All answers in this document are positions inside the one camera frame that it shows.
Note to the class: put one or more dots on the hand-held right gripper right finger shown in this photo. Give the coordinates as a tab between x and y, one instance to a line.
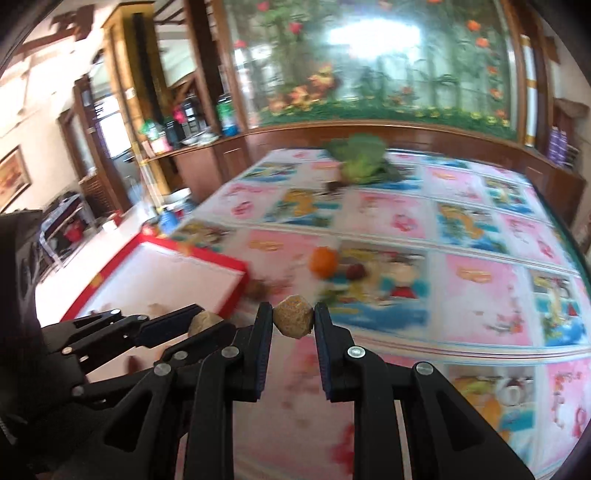
323	350

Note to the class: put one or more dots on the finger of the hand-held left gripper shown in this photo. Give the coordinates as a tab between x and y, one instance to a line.
168	325
198	344

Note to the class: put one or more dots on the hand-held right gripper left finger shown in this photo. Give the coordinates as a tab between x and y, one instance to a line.
264	350

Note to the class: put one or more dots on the red box with white inside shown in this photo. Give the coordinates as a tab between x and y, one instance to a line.
161	272

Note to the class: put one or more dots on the orange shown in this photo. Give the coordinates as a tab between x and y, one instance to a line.
323	262

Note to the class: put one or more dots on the blue jar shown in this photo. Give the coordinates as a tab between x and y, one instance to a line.
168	222

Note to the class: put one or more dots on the fruit printed tablecloth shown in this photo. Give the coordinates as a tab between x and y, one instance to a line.
415	300

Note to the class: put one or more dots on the white bucket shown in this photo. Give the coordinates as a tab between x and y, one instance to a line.
179	201

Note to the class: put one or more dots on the framed picture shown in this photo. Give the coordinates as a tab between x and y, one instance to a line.
14	177

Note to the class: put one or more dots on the green bok choy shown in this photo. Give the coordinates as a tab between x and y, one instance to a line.
362	157

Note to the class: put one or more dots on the green plastic bottle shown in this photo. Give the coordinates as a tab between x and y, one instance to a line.
226	115

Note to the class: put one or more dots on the floral glass screen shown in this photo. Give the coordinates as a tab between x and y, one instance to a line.
369	60

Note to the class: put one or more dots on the purple spray can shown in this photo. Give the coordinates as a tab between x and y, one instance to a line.
554	145
563	148

